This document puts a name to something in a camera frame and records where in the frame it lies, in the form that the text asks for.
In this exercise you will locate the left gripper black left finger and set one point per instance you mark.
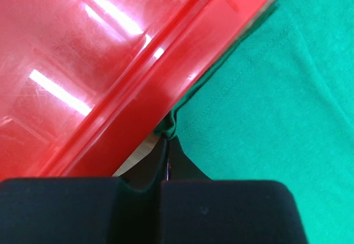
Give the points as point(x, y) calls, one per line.
point(113, 209)

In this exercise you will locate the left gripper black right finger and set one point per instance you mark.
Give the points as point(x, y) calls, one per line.
point(197, 209)

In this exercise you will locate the green t-shirt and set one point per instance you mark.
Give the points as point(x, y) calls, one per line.
point(279, 105)

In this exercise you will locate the red plastic bin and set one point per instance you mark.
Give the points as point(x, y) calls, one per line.
point(83, 82)

